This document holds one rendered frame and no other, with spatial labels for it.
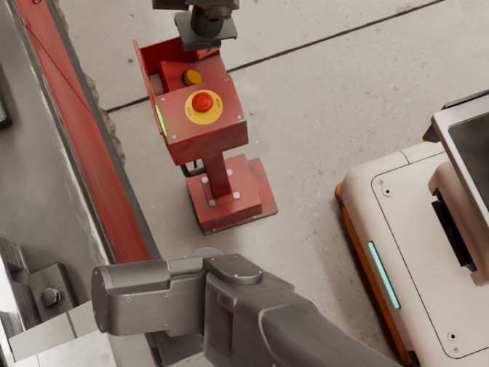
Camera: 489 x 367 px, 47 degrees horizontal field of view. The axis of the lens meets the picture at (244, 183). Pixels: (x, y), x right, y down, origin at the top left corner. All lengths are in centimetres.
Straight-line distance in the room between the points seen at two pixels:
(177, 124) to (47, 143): 24
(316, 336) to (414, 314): 114
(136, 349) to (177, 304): 29
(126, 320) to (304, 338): 16
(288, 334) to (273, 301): 4
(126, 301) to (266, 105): 152
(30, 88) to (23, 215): 23
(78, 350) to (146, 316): 31
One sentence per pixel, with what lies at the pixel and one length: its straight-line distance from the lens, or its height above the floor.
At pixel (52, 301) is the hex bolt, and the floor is 92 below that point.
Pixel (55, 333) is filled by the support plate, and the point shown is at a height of 100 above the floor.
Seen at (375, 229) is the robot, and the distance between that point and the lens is 154.
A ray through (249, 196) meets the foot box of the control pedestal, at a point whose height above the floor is 12.
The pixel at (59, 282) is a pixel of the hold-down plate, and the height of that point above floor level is 91.
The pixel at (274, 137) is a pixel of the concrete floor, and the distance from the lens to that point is 189.
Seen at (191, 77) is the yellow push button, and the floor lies 73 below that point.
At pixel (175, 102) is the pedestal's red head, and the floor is 78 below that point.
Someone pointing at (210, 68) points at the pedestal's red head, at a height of 70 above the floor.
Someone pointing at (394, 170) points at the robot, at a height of 28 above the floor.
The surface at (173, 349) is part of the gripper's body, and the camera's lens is 60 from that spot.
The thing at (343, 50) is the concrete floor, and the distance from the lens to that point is 205.
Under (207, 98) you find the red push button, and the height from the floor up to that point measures 81.
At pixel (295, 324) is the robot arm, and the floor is 135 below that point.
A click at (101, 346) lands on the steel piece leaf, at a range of 77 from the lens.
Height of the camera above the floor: 175
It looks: 72 degrees down
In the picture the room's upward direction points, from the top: 8 degrees counter-clockwise
